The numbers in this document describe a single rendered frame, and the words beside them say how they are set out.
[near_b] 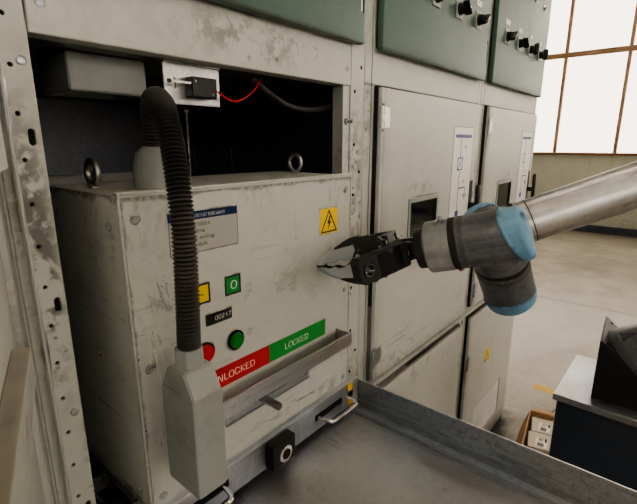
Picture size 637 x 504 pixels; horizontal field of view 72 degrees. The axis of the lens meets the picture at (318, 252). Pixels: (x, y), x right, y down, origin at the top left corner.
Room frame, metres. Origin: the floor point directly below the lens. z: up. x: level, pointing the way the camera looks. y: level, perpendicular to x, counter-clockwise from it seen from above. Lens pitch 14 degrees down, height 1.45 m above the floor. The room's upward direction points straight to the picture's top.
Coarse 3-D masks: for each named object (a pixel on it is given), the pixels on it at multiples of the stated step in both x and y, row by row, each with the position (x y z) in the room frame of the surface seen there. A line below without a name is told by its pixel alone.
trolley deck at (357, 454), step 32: (352, 416) 0.88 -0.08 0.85; (320, 448) 0.77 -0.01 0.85; (352, 448) 0.77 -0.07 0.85; (384, 448) 0.77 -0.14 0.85; (416, 448) 0.77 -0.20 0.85; (256, 480) 0.68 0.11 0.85; (288, 480) 0.68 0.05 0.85; (320, 480) 0.68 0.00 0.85; (352, 480) 0.68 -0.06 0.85; (384, 480) 0.68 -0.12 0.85; (416, 480) 0.68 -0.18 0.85; (448, 480) 0.68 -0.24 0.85; (480, 480) 0.68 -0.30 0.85
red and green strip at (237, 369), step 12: (312, 324) 0.81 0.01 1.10; (324, 324) 0.84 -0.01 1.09; (288, 336) 0.76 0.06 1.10; (300, 336) 0.78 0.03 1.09; (312, 336) 0.81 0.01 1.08; (264, 348) 0.71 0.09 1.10; (276, 348) 0.73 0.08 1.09; (288, 348) 0.76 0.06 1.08; (240, 360) 0.67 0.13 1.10; (252, 360) 0.69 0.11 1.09; (264, 360) 0.71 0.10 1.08; (216, 372) 0.63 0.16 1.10; (228, 372) 0.65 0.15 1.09; (240, 372) 0.67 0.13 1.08
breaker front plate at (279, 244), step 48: (192, 192) 0.61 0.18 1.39; (240, 192) 0.68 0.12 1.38; (288, 192) 0.76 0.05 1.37; (336, 192) 0.87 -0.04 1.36; (144, 240) 0.56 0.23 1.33; (240, 240) 0.68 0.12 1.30; (288, 240) 0.76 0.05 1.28; (336, 240) 0.87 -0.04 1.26; (144, 288) 0.55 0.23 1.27; (288, 288) 0.76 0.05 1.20; (336, 288) 0.87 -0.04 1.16; (144, 336) 0.54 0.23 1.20; (144, 384) 0.54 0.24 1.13; (240, 384) 0.67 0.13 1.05; (288, 384) 0.75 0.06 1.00; (336, 384) 0.87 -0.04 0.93; (240, 432) 0.66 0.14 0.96
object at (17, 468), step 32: (0, 64) 0.49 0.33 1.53; (0, 96) 0.49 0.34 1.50; (0, 128) 0.40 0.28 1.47; (0, 160) 0.36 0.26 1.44; (0, 256) 0.47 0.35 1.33; (0, 288) 0.43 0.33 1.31; (32, 288) 0.49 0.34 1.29; (0, 320) 0.40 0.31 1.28; (0, 352) 0.37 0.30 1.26; (0, 384) 0.35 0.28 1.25; (32, 384) 0.40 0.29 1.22; (0, 416) 0.31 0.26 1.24; (32, 416) 0.36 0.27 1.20; (0, 448) 0.27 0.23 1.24; (32, 448) 0.45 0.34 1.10; (0, 480) 0.24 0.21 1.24; (32, 480) 0.41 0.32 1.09; (64, 480) 0.49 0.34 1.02
